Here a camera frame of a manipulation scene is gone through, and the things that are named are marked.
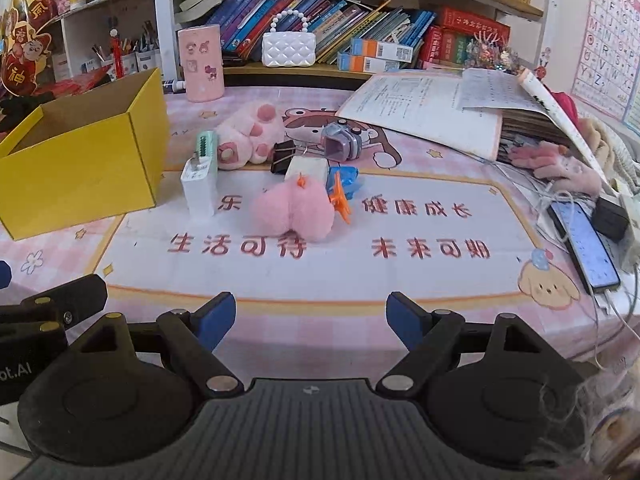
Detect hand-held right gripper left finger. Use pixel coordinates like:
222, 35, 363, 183
75, 291, 244, 398

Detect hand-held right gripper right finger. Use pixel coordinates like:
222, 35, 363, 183
376, 291, 548, 398

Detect yellow cardboard box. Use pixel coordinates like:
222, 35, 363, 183
0, 67, 171, 241

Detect pink fluffy pompom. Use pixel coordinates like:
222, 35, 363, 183
250, 175, 335, 244

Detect white charger plug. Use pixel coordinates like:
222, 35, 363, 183
180, 157, 219, 219

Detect orange hair claw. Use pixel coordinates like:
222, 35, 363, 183
327, 172, 353, 225

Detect blue plastic clip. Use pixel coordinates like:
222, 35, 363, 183
325, 165, 360, 202

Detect green hair clip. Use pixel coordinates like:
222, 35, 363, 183
194, 130, 219, 171

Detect black binder clip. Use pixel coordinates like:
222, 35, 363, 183
270, 141, 299, 176

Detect small white box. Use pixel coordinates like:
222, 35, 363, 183
285, 156, 331, 182

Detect purple grey toy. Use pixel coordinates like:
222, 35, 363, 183
320, 119, 363, 163

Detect pink plush paw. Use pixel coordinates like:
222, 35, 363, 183
214, 101, 286, 171

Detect black smartphone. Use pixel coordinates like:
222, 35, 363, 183
546, 200, 621, 295

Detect open white workbook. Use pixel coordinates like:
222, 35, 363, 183
336, 72, 503, 162

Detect pink fuzzy glove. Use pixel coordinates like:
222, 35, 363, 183
510, 141, 603, 196

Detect fuzzy beige sleeve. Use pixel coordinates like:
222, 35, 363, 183
525, 360, 640, 480

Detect stack of flat books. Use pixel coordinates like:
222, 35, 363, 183
500, 109, 581, 161

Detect black power adapter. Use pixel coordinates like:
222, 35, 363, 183
592, 195, 630, 242

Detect red figure decoration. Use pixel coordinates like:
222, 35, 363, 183
0, 0, 63, 102

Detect printed paper sheet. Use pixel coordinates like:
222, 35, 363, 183
457, 67, 538, 111

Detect pen holders with pens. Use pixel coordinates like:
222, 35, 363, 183
90, 17, 162, 80

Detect pink cylindrical container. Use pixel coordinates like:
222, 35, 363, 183
177, 24, 225, 103

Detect orange and blue carton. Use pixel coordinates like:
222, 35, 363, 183
336, 52, 402, 73
350, 37, 423, 62

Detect curled white booklet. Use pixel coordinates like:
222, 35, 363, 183
520, 70, 613, 187

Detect magenta cloth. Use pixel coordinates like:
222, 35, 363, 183
542, 85, 582, 131

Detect cream fuzzy fabric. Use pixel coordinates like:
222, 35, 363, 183
575, 115, 640, 196

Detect colourful trinket cluster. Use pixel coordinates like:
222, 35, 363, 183
465, 34, 522, 73

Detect white shelf unit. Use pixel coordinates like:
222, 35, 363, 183
47, 0, 168, 86

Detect red dictionaries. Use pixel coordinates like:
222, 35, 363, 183
420, 7, 511, 68

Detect row of colourful books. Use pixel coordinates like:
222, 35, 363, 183
220, 0, 437, 66

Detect thick paperback book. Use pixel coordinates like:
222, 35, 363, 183
177, 0, 236, 24

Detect white cable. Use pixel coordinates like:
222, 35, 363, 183
492, 157, 640, 372

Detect white quilted pearl-handle handbag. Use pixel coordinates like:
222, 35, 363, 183
261, 7, 317, 67

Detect alphabet wall poster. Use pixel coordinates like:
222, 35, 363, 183
570, 0, 640, 125

